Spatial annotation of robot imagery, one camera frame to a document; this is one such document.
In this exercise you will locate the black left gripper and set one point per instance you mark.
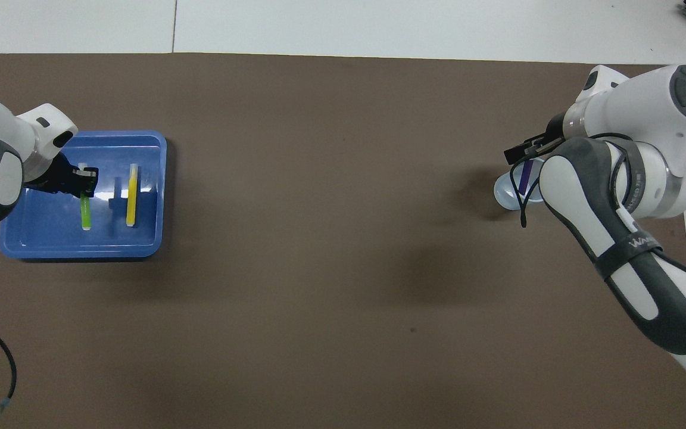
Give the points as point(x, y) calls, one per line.
point(57, 179)

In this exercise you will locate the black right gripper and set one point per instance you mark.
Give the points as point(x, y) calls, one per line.
point(556, 134)

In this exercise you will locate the purple pen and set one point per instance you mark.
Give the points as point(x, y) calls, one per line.
point(526, 179)

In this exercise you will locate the green pen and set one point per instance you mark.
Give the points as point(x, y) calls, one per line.
point(86, 211)

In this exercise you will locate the yellow pen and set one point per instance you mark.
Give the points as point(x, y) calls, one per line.
point(132, 202)

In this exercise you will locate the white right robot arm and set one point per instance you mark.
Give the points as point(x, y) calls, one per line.
point(646, 101)

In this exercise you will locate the blue plastic tray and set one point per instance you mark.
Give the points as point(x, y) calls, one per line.
point(111, 241)

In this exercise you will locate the clear plastic cup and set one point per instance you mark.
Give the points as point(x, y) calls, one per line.
point(507, 193)

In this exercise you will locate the brown table mat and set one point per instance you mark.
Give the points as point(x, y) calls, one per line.
point(319, 298)

